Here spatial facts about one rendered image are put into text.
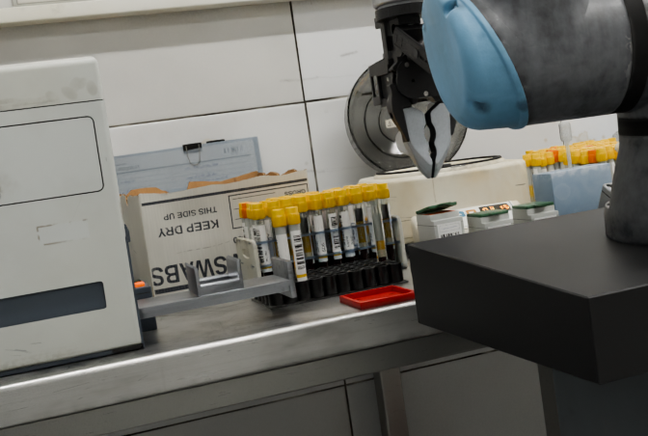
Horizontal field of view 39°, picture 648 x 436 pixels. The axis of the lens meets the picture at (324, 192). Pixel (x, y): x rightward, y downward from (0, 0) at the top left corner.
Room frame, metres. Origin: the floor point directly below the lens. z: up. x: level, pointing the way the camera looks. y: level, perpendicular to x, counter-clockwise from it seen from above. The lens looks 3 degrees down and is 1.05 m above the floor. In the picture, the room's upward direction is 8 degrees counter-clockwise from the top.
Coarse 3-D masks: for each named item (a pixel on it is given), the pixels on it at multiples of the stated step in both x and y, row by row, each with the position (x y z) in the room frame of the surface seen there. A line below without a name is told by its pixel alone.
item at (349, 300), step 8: (376, 288) 1.04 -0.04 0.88; (384, 288) 1.04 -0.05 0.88; (392, 288) 1.05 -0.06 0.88; (400, 288) 1.02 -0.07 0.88; (408, 288) 1.01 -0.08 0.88; (344, 296) 1.02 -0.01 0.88; (352, 296) 1.03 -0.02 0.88; (360, 296) 1.03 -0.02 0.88; (368, 296) 1.03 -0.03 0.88; (376, 296) 1.03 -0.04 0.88; (384, 296) 1.02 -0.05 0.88; (392, 296) 0.98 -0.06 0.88; (400, 296) 0.98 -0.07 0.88; (408, 296) 0.98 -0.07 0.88; (352, 304) 0.99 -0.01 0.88; (360, 304) 0.97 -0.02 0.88; (368, 304) 0.97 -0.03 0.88; (376, 304) 0.97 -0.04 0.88; (384, 304) 0.97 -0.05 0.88
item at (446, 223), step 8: (424, 216) 1.11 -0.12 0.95; (432, 216) 1.10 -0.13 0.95; (440, 216) 1.11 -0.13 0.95; (448, 216) 1.11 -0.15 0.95; (456, 216) 1.11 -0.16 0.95; (424, 224) 1.12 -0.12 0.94; (432, 224) 1.10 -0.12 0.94; (440, 224) 1.10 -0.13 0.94; (448, 224) 1.10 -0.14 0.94; (456, 224) 1.10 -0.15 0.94; (424, 232) 1.12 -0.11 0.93; (432, 232) 1.10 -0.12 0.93; (440, 232) 1.10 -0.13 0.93; (448, 232) 1.10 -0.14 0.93; (456, 232) 1.10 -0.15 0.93; (464, 232) 1.11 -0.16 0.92; (424, 240) 1.12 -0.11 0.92
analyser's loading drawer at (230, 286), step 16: (192, 272) 0.97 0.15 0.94; (240, 272) 0.98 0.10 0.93; (288, 272) 0.99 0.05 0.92; (192, 288) 0.99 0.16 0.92; (208, 288) 0.96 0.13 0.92; (224, 288) 0.97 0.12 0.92; (240, 288) 0.97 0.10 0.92; (256, 288) 0.97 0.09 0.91; (272, 288) 0.98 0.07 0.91; (288, 288) 0.99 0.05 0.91; (144, 304) 0.96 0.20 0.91; (160, 304) 0.94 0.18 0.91; (176, 304) 0.95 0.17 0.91; (192, 304) 0.96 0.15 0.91; (208, 304) 0.96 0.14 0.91
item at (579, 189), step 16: (544, 176) 1.21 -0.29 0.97; (560, 176) 1.20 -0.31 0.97; (576, 176) 1.21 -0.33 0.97; (592, 176) 1.22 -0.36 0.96; (608, 176) 1.23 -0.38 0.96; (544, 192) 1.21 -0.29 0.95; (560, 192) 1.20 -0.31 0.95; (576, 192) 1.21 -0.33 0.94; (592, 192) 1.22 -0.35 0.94; (560, 208) 1.20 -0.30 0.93; (576, 208) 1.21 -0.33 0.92; (592, 208) 1.22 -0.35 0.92
